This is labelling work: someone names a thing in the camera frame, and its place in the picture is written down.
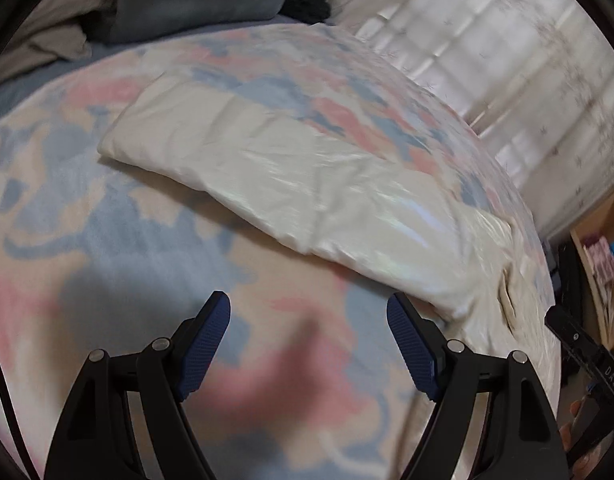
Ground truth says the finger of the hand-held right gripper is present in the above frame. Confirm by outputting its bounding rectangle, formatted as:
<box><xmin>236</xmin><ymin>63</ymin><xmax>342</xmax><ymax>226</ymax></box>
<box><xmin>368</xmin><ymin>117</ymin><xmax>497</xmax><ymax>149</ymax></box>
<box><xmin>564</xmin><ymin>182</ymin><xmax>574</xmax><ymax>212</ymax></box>
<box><xmin>544</xmin><ymin>305</ymin><xmax>614</xmax><ymax>387</ymax></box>

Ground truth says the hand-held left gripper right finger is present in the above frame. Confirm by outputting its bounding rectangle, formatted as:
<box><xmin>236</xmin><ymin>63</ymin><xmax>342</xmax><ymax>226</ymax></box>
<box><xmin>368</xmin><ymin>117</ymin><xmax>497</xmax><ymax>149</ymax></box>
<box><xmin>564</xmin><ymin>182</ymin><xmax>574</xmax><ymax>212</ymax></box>
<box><xmin>386</xmin><ymin>291</ymin><xmax>570</xmax><ymax>480</ymax></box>

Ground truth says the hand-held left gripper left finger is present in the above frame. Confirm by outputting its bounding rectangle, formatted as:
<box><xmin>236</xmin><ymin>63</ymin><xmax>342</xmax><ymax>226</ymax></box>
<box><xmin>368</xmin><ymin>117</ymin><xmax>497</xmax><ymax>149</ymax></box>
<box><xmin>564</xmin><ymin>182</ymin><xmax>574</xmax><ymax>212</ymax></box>
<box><xmin>44</xmin><ymin>290</ymin><xmax>233</xmax><ymax>480</ymax></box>

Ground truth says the cream satin pillowcase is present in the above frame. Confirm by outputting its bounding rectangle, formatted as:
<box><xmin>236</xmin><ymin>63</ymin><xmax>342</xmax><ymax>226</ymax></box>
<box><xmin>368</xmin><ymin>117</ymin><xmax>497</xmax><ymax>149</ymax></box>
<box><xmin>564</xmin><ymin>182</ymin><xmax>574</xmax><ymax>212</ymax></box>
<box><xmin>97</xmin><ymin>71</ymin><xmax>558</xmax><ymax>342</ymax></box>

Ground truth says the person's right hand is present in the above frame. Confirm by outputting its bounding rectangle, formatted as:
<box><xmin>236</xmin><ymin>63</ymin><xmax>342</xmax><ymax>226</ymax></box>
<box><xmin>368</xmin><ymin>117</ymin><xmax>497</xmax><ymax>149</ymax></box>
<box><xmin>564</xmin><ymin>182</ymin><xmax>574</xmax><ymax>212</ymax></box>
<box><xmin>561</xmin><ymin>394</ymin><xmax>590</xmax><ymax>461</ymax></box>

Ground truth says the pink drawer organizer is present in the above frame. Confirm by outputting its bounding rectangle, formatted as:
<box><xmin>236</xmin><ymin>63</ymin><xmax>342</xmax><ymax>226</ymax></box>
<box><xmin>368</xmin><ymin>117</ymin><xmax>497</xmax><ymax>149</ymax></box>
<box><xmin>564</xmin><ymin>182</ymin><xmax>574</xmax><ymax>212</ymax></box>
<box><xmin>586</xmin><ymin>239</ymin><xmax>614</xmax><ymax>282</ymax></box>

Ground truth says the pastel printed blanket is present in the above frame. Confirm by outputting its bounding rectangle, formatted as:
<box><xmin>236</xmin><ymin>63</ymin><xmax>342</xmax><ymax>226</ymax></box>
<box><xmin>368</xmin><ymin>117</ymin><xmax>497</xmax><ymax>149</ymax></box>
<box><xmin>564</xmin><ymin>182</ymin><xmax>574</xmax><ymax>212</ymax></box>
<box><xmin>0</xmin><ymin>22</ymin><xmax>560</xmax><ymax>480</ymax></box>

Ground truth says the wooden desk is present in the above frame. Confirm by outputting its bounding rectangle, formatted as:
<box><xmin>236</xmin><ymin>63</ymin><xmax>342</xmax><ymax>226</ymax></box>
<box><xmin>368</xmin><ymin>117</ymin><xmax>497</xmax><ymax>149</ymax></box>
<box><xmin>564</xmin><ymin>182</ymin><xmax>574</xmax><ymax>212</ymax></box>
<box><xmin>568</xmin><ymin>194</ymin><xmax>614</xmax><ymax>352</ymax></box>

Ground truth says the white floral curtain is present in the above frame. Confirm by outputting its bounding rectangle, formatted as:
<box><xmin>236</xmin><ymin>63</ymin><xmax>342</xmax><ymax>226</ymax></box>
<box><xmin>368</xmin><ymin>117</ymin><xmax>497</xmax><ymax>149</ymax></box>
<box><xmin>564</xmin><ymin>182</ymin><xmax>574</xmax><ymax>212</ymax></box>
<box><xmin>321</xmin><ymin>0</ymin><xmax>614</xmax><ymax>242</ymax></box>

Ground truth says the beige cloth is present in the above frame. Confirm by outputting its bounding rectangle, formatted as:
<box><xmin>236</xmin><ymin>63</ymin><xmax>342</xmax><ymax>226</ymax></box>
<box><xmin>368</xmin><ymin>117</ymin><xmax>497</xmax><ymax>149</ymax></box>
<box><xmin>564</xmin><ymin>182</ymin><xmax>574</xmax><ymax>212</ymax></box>
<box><xmin>0</xmin><ymin>0</ymin><xmax>124</xmax><ymax>85</ymax></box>

